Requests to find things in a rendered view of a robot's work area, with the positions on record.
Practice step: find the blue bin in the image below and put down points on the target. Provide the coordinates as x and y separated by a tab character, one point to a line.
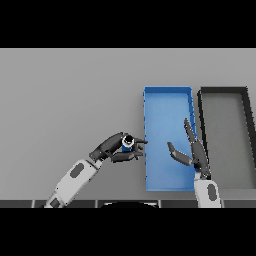
168	140

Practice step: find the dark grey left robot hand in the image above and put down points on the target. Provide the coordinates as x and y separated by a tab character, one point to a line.
107	146

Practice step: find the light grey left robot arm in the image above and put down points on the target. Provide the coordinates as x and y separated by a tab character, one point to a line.
71	182

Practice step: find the blue pipe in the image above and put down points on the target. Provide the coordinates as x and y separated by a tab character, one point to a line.
127	143

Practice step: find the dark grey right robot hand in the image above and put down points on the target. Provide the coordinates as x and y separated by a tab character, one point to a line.
199	154

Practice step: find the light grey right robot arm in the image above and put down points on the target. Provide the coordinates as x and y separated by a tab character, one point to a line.
208	192

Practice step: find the dark grey bin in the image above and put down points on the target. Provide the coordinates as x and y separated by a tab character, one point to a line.
228	140

